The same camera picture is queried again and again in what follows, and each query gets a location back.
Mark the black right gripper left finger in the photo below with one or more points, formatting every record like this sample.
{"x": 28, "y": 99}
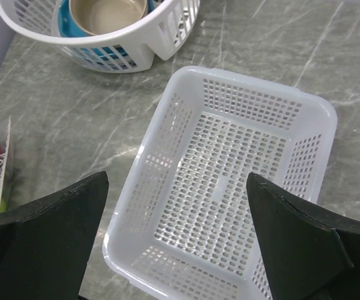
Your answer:
{"x": 45, "y": 244}

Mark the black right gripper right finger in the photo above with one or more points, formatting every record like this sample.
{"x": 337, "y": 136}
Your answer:
{"x": 308, "y": 252}

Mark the white rectangular mesh basket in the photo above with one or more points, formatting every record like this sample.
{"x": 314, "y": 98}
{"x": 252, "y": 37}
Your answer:
{"x": 182, "y": 228}

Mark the teal plate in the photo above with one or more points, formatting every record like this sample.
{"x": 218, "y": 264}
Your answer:
{"x": 73, "y": 28}

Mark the white oval dish rack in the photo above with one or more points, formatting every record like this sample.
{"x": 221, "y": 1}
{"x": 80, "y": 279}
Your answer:
{"x": 161, "y": 33}

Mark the beige bowl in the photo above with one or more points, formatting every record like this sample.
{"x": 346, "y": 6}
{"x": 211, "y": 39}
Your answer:
{"x": 106, "y": 16}

